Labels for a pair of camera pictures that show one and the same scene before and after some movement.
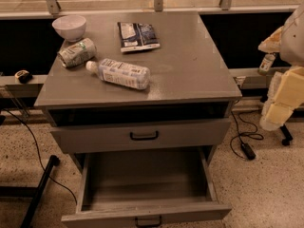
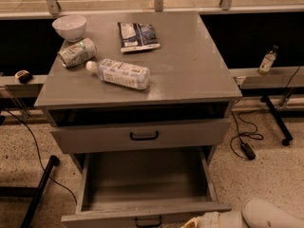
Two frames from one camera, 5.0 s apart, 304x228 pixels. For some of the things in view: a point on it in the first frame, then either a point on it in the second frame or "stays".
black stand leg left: [30, 192] stays
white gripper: [294, 40] → [211, 220]
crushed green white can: [78, 53] stays
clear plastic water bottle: [121, 72] stays
